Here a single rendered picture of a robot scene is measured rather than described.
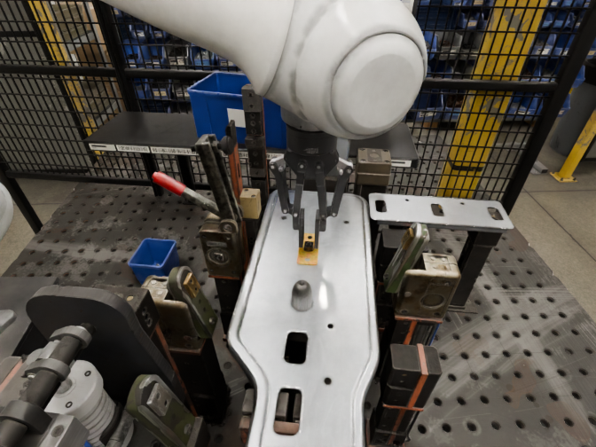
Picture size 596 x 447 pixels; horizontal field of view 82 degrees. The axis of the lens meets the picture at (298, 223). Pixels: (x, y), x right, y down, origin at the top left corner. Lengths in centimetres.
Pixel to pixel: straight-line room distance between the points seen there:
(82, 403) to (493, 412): 75
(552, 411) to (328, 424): 59
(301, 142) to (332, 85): 25
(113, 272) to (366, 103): 100
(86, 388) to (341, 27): 39
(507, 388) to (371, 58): 81
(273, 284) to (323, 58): 42
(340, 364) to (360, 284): 15
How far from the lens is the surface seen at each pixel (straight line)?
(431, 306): 65
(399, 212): 77
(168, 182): 62
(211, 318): 55
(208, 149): 55
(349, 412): 49
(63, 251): 131
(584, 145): 334
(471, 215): 82
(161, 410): 43
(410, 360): 55
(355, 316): 56
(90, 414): 46
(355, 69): 24
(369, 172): 82
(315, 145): 49
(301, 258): 63
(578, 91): 374
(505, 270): 119
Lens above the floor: 145
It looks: 39 degrees down
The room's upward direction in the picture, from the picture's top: straight up
